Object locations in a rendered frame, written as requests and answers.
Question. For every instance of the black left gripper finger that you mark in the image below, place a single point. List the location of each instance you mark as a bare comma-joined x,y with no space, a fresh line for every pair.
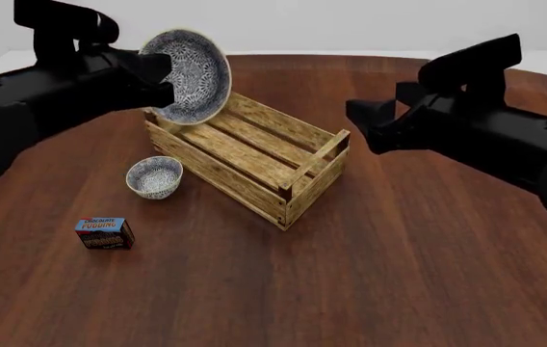
155,97
155,68

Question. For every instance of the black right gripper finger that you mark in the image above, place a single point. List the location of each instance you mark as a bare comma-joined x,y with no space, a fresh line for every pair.
394,139
370,110

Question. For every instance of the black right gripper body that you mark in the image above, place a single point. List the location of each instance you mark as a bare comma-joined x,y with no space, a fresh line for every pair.
423,117

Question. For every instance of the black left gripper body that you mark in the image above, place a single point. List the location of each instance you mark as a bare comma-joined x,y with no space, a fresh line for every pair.
117,81

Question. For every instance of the large blue patterned bowl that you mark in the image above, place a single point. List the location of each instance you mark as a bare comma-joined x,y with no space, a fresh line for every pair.
201,76

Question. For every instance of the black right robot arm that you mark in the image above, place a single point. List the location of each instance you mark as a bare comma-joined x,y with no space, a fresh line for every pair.
509,144

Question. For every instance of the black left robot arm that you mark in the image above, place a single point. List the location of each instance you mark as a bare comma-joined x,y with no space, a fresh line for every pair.
18,108

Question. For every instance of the small blue patterned bowl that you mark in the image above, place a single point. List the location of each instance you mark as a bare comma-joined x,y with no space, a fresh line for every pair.
154,178

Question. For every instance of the wooden slat tray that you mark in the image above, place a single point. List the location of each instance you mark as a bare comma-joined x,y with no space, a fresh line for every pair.
249,155

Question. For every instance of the right gripper plate on stalk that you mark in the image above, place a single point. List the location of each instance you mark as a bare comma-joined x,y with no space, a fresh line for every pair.
471,59

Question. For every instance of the gripper plate on stalk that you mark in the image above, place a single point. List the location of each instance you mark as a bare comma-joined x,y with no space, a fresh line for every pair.
471,59
64,20

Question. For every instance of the left gripper plate on stalk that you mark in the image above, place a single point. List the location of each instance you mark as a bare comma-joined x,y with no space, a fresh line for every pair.
64,20

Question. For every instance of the chocolate pudding box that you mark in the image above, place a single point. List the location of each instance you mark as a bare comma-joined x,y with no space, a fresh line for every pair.
104,234

